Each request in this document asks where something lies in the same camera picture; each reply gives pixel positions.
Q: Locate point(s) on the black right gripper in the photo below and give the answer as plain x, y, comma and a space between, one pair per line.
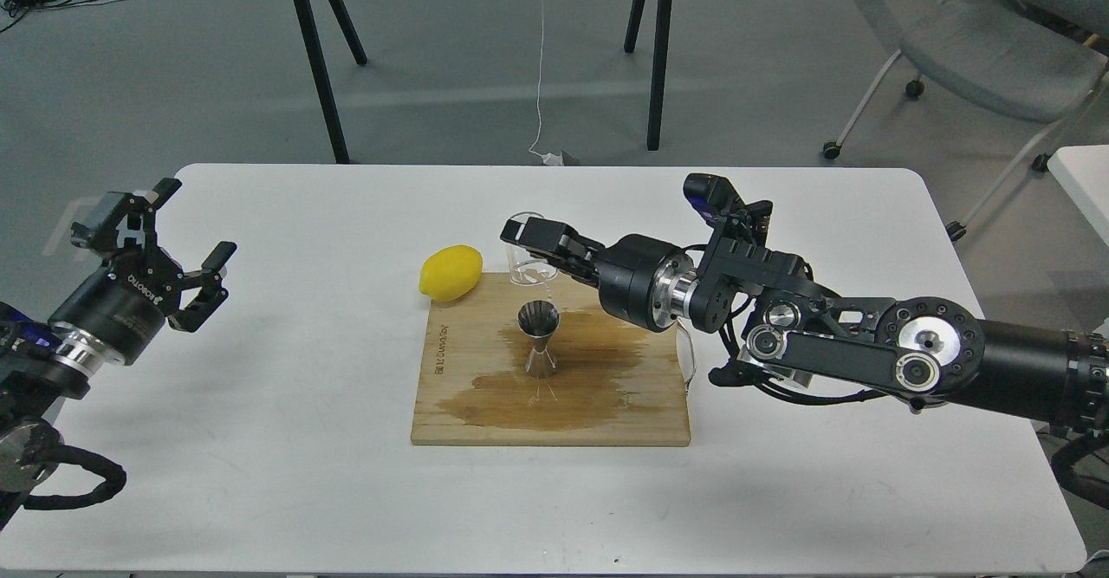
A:
639, 279

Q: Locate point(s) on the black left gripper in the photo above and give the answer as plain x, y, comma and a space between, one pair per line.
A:
124, 303

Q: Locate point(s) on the clear glass cup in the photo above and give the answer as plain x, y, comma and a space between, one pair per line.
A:
524, 269

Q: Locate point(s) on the steel double jigger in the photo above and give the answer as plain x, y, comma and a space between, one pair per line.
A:
539, 320

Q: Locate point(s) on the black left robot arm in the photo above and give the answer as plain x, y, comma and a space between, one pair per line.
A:
40, 367

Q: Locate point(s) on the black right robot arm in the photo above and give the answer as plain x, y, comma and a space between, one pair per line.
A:
778, 324

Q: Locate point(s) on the yellow lemon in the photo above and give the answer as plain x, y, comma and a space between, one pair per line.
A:
450, 273

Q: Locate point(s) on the wooden cutting board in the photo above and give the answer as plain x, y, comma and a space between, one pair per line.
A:
616, 384

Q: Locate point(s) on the white side table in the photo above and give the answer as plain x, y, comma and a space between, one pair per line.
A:
1083, 173

